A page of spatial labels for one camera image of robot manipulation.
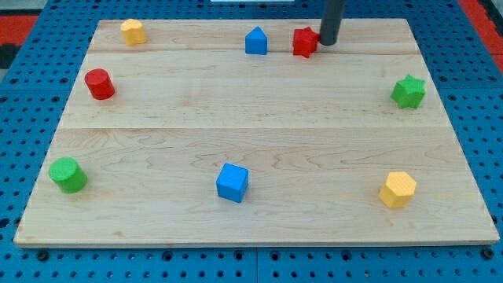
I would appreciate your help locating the light wooden board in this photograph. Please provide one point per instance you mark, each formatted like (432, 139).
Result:
(318, 135)

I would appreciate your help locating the blue cube block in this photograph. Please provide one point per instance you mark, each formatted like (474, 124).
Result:
(232, 182)

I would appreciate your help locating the blue pentagon house block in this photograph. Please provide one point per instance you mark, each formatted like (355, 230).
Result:
(256, 42)

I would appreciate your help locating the red star block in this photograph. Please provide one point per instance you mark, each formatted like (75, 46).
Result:
(305, 42)

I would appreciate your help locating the yellow hexagon block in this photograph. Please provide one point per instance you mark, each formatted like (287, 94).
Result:
(398, 189)

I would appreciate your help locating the yellow heart block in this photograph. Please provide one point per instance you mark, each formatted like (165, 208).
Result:
(133, 32)

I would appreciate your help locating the red cylinder block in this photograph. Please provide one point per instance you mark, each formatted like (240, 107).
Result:
(99, 84)

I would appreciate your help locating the green star block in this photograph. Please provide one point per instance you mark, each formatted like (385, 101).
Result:
(408, 92)

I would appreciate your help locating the green cylinder block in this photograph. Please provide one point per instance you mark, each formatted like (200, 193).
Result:
(67, 175)

